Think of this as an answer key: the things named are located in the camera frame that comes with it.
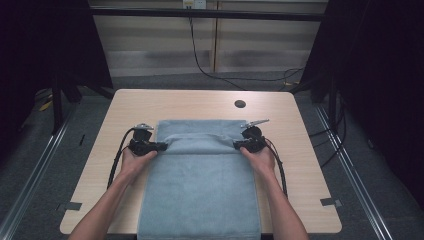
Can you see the black horizontal bar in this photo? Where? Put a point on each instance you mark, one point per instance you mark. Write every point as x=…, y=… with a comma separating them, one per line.
x=200, y=14

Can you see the metal floor rail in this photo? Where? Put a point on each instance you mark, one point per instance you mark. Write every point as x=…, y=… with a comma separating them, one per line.
x=356, y=176
x=30, y=186

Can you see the black metal stand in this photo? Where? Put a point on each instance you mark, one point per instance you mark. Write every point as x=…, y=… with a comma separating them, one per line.
x=57, y=106

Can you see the person's left hand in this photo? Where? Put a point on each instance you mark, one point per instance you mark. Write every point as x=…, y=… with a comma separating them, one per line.
x=133, y=166

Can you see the yellow strip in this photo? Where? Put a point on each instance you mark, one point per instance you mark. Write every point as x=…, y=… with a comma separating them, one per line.
x=46, y=106

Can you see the grey tape piece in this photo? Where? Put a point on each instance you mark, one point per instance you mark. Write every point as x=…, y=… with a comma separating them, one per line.
x=70, y=206
x=330, y=201

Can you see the white wall power outlet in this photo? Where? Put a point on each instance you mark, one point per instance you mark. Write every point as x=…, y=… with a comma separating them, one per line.
x=195, y=4

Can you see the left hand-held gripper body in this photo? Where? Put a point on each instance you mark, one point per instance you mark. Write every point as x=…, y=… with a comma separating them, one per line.
x=141, y=145

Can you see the grey-blue towel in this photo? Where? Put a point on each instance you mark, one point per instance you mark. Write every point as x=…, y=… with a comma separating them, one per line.
x=200, y=186

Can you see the person's right hand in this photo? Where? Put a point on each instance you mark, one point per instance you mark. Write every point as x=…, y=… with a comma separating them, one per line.
x=261, y=163

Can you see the dark curtain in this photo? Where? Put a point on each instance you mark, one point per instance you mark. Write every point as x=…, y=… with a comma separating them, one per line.
x=40, y=43
x=380, y=83

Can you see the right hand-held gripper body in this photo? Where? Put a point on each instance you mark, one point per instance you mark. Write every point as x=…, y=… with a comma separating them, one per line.
x=253, y=141

